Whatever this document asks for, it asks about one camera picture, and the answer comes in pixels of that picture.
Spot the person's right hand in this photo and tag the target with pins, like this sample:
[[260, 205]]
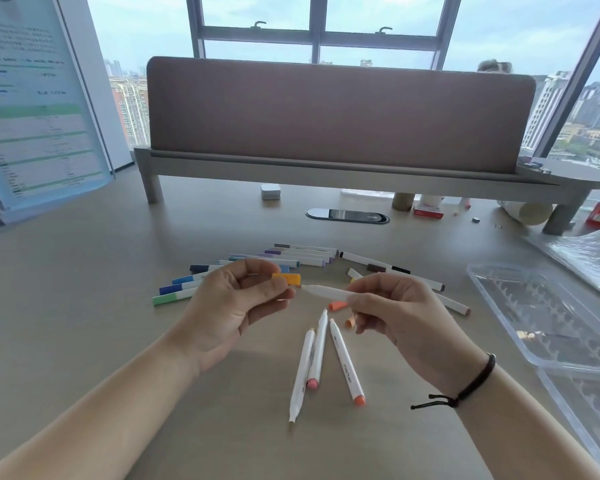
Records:
[[420, 329]]

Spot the person's left hand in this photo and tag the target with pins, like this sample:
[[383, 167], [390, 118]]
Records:
[[220, 314]]

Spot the person's right thumb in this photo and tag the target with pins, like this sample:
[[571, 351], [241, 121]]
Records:
[[375, 302]]

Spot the person's left thumb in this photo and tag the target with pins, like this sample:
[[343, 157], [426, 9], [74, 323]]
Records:
[[252, 267]]

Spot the orange marker cap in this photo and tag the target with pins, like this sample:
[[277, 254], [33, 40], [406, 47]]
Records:
[[287, 279]]

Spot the white marker pen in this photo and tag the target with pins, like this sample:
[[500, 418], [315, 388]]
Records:
[[325, 291]]

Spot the person's left forearm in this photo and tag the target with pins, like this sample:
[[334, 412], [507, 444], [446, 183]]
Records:
[[95, 414]]

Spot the person's right forearm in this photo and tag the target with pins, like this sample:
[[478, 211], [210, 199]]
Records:
[[510, 424]]

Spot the row of blue purple markers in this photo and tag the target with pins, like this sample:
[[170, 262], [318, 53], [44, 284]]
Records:
[[275, 257]]

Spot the light orange capped marker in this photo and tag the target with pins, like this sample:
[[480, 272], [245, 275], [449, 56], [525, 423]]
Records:
[[349, 323]]

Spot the yellow tipped white marker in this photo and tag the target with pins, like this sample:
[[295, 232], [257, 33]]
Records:
[[355, 274]]

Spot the red orange capped marker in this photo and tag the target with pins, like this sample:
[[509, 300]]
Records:
[[337, 305]]

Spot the black capped white marker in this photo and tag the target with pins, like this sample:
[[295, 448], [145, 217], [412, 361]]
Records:
[[360, 259]]

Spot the dark brown capped marker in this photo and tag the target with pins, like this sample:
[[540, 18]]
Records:
[[427, 282]]

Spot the coral capped white marker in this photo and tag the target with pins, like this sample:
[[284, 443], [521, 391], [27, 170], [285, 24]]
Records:
[[346, 364]]

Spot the pink capped white marker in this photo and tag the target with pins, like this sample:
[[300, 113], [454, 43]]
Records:
[[318, 349]]

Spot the small grey white box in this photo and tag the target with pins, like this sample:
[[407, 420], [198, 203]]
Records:
[[270, 191]]

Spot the light brown capped marker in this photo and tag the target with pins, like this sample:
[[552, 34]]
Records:
[[457, 305]]

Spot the white marker without cap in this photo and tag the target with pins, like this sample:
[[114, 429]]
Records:
[[301, 374]]

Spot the brown cardboard tube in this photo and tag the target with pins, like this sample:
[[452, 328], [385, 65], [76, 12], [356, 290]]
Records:
[[403, 201]]

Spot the small red flat box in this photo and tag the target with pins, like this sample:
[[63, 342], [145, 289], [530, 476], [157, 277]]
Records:
[[428, 211]]

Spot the grey desk shelf riser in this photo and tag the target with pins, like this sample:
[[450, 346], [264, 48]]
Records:
[[360, 174]]

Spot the clear plastic marker tray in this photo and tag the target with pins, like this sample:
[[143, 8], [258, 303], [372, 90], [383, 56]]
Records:
[[540, 309]]

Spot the white paper roll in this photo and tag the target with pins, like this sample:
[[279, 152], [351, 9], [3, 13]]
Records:
[[527, 212]]

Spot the pink grey desk divider panel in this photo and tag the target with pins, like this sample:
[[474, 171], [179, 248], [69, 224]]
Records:
[[340, 112]]

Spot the clear plastic bag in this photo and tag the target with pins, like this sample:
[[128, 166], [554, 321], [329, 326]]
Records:
[[585, 257]]

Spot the clear plastic tray lid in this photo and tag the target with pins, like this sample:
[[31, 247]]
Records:
[[585, 409]]

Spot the standing printed info board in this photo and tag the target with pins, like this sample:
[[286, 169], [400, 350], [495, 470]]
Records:
[[35, 94]]

